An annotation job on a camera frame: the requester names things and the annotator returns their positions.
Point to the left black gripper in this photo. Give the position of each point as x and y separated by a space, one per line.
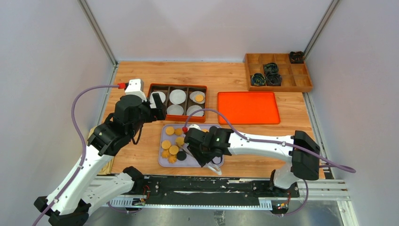
154 113

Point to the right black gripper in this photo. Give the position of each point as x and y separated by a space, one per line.
202 160

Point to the metal tongs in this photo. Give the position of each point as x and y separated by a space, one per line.
211 166

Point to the orange cookie box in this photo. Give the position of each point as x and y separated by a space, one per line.
167 88

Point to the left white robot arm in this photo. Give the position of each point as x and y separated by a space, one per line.
73 202

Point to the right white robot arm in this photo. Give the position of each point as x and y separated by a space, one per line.
299 151

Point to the white paper cup liner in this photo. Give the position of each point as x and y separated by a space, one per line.
161 95
175 110
195 110
177 96
193 94

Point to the black sandwich cookie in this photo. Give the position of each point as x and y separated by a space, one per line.
181 155

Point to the swirl butter cookie top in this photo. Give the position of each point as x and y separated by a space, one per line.
178 131

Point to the swirl butter cookie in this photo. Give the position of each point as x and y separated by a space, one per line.
178 131
165 154
172 159

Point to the lavender cookie tray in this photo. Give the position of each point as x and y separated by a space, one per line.
189 161

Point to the orange box lid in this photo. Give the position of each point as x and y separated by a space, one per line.
249 107

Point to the yellow cloth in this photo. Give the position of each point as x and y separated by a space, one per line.
106 165

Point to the black coiled item left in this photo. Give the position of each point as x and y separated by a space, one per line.
258 79

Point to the black coiled item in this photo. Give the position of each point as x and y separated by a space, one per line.
258 79
273 79
270 68

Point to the wooden compartment organizer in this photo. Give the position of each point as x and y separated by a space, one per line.
295 77

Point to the black coiled item right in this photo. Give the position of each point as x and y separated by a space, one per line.
273 79

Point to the black coiled item top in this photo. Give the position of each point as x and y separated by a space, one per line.
270 68

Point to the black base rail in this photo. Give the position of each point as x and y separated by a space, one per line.
214 193

